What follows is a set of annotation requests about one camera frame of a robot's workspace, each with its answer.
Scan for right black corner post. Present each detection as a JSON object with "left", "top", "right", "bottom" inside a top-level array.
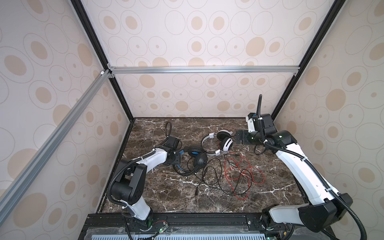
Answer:
[{"left": 272, "top": 0, "right": 347, "bottom": 120}]

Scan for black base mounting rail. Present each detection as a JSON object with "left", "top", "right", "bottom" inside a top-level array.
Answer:
[{"left": 78, "top": 212, "right": 337, "bottom": 240}]

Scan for black blue headphones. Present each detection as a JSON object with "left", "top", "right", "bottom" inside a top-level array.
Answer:
[{"left": 173, "top": 146, "right": 208, "bottom": 177}]

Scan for red headphone cable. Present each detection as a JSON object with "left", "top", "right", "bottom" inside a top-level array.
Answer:
[{"left": 223, "top": 128, "right": 266, "bottom": 202}]

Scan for horizontal aluminium rail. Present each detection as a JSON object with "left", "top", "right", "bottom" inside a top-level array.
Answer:
[{"left": 111, "top": 66, "right": 300, "bottom": 75}]

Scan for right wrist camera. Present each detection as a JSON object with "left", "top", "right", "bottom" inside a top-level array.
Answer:
[{"left": 246, "top": 113, "right": 258, "bottom": 133}]

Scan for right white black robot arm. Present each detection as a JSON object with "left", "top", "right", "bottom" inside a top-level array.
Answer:
[{"left": 235, "top": 95, "right": 368, "bottom": 240}]

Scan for diagonal aluminium rail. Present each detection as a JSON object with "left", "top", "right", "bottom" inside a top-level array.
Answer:
[{"left": 1, "top": 69, "right": 112, "bottom": 225}]

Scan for white black headphones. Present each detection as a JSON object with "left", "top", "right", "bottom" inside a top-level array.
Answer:
[{"left": 201, "top": 130, "right": 234, "bottom": 156}]

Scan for left black corner post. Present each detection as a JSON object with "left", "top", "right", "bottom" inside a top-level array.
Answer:
[{"left": 70, "top": 0, "right": 135, "bottom": 122}]

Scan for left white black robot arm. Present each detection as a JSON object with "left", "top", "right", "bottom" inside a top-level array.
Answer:
[{"left": 107, "top": 136, "right": 182, "bottom": 221}]

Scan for black corner post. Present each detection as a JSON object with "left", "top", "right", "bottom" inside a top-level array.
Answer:
[
  {"left": 272, "top": 0, "right": 347, "bottom": 120},
  {"left": 70, "top": 0, "right": 135, "bottom": 122}
]

